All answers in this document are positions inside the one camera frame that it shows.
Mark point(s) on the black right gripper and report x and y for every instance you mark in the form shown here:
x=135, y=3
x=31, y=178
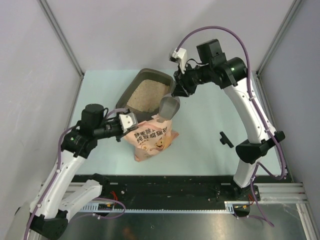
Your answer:
x=182, y=87

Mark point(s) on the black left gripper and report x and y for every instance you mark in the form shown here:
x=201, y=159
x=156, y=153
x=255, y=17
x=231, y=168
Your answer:
x=118, y=138

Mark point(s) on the silver metal scoop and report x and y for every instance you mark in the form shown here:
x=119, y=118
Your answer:
x=168, y=108

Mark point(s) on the pink cat litter bag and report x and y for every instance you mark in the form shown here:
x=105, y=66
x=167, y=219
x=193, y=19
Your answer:
x=151, y=137

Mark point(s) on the black bag sealing clip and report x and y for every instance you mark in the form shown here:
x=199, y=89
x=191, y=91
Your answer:
x=225, y=140

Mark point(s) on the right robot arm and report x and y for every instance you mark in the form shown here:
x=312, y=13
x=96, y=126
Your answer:
x=231, y=75

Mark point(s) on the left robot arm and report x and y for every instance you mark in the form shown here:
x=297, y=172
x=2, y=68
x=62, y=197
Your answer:
x=50, y=213

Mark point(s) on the brown litter box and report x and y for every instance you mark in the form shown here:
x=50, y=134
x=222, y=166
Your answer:
x=144, y=93

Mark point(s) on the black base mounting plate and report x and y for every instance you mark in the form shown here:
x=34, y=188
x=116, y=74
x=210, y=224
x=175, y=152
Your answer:
x=175, y=192

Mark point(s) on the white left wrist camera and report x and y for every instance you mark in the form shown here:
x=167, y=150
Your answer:
x=128, y=121

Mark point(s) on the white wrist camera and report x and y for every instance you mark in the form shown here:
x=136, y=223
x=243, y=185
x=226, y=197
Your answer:
x=180, y=57
x=128, y=121

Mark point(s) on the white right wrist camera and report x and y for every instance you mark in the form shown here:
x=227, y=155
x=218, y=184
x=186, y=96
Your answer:
x=180, y=57

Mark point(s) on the grey slotted cable duct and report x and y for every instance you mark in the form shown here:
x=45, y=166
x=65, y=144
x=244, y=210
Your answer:
x=226, y=207

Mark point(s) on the aluminium frame post left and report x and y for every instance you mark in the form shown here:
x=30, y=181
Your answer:
x=52, y=20

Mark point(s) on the aluminium frame post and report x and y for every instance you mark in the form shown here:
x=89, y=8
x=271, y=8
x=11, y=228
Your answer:
x=52, y=20
x=280, y=34

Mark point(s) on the aluminium frame post right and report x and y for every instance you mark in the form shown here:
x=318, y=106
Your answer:
x=280, y=34

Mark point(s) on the aluminium rail right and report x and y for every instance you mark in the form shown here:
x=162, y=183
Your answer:
x=282, y=193

